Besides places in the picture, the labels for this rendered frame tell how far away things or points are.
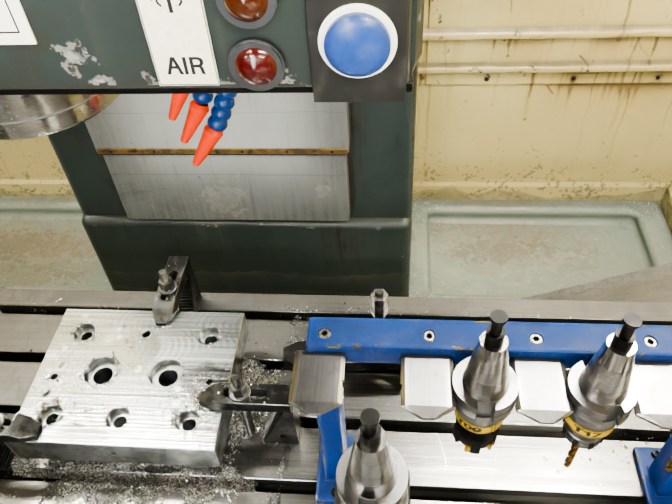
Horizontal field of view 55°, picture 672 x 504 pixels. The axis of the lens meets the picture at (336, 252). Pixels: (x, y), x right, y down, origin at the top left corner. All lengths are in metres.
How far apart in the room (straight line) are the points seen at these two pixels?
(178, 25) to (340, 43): 0.07
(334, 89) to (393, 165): 0.90
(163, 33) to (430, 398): 0.44
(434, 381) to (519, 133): 1.06
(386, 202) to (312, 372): 0.66
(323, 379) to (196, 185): 0.68
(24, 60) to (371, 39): 0.17
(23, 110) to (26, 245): 1.37
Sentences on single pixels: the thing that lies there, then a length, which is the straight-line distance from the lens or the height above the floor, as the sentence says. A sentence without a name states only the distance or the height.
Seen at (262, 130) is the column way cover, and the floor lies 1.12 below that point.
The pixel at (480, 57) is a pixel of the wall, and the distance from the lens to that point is 1.50.
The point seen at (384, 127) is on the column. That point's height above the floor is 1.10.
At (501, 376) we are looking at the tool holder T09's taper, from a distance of 0.61.
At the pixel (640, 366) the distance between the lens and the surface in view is 0.71.
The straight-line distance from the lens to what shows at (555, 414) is 0.65.
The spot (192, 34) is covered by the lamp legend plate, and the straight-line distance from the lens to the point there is 0.32.
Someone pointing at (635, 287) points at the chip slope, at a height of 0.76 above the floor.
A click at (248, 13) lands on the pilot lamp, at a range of 0.30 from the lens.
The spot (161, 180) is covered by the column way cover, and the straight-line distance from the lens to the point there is 1.27.
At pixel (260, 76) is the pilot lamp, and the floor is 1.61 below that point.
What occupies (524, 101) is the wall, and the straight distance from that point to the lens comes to 1.58.
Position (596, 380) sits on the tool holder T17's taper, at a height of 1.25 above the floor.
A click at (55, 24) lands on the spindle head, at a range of 0.34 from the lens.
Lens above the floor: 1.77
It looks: 46 degrees down
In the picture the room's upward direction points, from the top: 5 degrees counter-clockwise
